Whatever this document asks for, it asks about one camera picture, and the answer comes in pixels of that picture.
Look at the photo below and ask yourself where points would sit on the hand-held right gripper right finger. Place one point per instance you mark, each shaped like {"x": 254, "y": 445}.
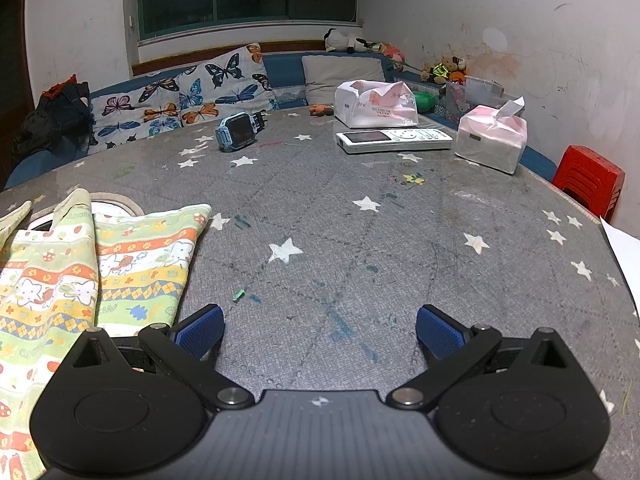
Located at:
{"x": 440, "y": 332}

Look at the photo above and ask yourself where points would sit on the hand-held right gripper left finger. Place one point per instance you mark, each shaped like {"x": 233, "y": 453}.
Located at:
{"x": 201, "y": 332}

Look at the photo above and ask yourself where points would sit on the green paper scrap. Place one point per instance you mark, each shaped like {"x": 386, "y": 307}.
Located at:
{"x": 238, "y": 294}

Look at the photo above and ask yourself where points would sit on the yellow sticker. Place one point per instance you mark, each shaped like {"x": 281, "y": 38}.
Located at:
{"x": 414, "y": 178}

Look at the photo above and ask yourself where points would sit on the grey star print tablecloth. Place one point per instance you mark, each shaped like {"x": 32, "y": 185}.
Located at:
{"x": 325, "y": 220}

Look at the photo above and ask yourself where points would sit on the white remote control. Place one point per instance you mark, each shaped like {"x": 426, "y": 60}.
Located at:
{"x": 395, "y": 140}

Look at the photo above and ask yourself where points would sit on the white paper sheet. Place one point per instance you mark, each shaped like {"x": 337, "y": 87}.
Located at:
{"x": 625, "y": 260}

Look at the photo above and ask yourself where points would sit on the pink tissue pack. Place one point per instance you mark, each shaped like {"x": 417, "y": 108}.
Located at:
{"x": 492, "y": 137}

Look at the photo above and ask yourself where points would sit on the blue smartwatch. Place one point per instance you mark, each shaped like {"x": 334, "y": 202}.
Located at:
{"x": 235, "y": 132}

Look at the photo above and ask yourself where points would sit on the red plastic stool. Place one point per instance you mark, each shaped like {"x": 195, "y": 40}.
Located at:
{"x": 590, "y": 175}

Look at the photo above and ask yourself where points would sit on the green bowl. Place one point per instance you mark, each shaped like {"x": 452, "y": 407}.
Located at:
{"x": 424, "y": 101}

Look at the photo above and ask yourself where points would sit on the white plastic bag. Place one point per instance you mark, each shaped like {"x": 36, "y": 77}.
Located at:
{"x": 372, "y": 105}

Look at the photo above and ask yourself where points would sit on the clear plastic storage box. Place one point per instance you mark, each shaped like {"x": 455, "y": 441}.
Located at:
{"x": 472, "y": 92}

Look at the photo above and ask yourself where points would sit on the small orange toy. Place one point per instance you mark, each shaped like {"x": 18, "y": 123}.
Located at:
{"x": 320, "y": 110}

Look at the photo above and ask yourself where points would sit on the pile of small plush toys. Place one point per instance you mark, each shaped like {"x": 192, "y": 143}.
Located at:
{"x": 442, "y": 71}

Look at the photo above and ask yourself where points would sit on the dark bag with red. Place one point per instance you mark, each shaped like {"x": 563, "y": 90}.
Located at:
{"x": 55, "y": 115}

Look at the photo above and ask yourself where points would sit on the grey pillow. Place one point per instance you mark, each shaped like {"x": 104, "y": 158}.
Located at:
{"x": 342, "y": 77}

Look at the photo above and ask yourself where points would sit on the patterned blue blanket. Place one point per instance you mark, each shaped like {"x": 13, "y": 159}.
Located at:
{"x": 285, "y": 72}

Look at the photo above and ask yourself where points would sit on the black and white plush toy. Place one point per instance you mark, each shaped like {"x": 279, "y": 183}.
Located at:
{"x": 345, "y": 40}

